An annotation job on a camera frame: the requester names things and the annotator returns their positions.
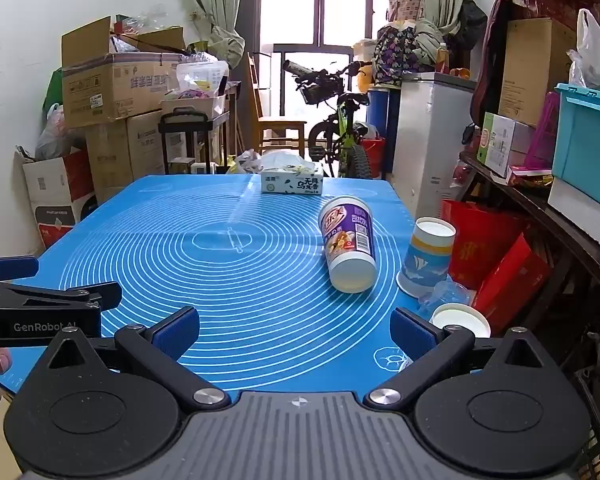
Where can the plain brown cardboard box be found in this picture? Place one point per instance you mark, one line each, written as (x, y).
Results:
(125, 150)

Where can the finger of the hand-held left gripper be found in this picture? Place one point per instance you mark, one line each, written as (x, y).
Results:
(15, 266)
(95, 294)

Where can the wooden chair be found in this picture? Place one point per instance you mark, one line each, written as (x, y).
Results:
(280, 125)

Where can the green and white carton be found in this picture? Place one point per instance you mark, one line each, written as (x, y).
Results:
(500, 145)

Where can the black utility cart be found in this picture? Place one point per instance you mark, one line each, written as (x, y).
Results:
(185, 120)

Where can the white tissue box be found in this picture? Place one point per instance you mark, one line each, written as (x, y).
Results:
(290, 182)

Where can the tall brown cardboard box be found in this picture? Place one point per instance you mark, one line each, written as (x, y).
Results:
(535, 70)

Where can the red bucket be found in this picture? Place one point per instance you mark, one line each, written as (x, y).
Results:
(375, 152)

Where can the red gift bag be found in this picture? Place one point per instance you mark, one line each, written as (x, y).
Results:
(475, 240)

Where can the clear plastic bag of goods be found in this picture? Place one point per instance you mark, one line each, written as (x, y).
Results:
(202, 77)

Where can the dark red hanging bag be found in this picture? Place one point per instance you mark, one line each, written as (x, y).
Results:
(487, 60)

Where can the crumpled clear plastic wrap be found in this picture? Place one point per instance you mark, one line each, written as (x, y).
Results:
(450, 292)

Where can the purple floral cloth bundle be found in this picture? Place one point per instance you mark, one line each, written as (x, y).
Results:
(397, 50)

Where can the blue silicone baking mat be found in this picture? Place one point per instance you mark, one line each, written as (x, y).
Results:
(230, 260)

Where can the white and red cardboard box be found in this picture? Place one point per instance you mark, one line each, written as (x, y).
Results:
(55, 195)

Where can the dark wooden side table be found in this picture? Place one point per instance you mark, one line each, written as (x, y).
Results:
(545, 205)

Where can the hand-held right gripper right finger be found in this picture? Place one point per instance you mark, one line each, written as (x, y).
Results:
(411, 331)

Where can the white plastic bag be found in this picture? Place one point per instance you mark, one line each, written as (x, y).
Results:
(592, 55)

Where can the grey plastic bag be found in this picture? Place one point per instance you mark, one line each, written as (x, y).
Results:
(57, 132)

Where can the purple instant drink cup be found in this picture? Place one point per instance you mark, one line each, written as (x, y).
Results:
(351, 240)

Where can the large open cardboard box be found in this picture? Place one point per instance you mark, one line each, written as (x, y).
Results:
(115, 85)

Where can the clear cup with white lid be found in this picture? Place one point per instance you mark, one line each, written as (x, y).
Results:
(460, 317)

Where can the green and black bicycle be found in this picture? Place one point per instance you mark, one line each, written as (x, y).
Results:
(347, 120)

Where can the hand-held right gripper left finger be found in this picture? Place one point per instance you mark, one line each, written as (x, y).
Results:
(177, 334)

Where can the white chest freezer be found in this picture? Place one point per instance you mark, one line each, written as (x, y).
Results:
(425, 135)

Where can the blue and white paper cup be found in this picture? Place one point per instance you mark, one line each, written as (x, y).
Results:
(426, 256)

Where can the teal storage bin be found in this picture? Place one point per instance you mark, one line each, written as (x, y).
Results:
(585, 145)

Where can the red flat gift box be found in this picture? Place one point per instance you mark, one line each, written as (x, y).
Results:
(512, 285)

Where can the white foam box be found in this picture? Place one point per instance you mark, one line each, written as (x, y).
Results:
(580, 210)

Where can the orange drink bottle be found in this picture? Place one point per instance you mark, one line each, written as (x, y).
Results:
(442, 60)

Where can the blue barrel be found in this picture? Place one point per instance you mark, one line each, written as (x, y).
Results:
(380, 110)

